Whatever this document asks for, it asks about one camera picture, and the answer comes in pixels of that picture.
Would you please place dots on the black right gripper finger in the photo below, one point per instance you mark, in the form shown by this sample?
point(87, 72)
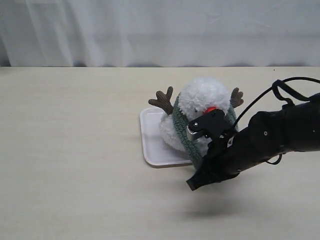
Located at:
point(205, 175)

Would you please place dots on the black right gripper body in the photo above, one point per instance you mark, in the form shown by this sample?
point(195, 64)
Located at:
point(241, 152)

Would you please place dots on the white rectangular plastic tray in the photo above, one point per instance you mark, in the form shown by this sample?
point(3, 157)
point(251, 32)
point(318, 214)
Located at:
point(156, 152)

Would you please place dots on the green knitted scarf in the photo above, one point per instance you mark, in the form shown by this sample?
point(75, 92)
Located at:
point(189, 106)

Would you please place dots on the white plush snowman toy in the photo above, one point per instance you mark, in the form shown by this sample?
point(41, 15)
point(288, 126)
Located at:
point(203, 84)

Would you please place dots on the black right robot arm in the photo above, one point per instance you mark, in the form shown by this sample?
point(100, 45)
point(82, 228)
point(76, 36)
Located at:
point(269, 134)

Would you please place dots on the white backdrop curtain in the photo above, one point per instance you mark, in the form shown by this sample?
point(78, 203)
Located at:
point(159, 33)

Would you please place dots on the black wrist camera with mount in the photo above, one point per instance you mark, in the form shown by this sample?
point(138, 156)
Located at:
point(209, 125)

